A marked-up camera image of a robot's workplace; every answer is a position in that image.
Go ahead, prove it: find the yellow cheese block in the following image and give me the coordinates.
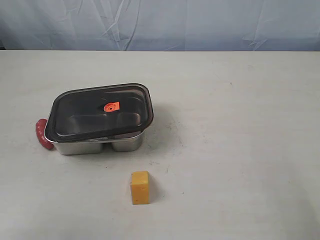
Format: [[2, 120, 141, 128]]
[[130, 171, 150, 205]]

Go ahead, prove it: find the dark transparent lunch box lid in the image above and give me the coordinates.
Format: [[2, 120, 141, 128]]
[[44, 83, 154, 143]]

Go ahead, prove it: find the red sausage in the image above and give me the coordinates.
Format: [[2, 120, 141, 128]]
[[35, 118, 54, 150]]

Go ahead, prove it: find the stainless steel lunch box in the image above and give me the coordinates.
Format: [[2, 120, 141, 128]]
[[44, 122, 144, 155]]

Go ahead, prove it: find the light blue backdrop cloth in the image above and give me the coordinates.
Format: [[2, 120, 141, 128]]
[[0, 0, 320, 51]]

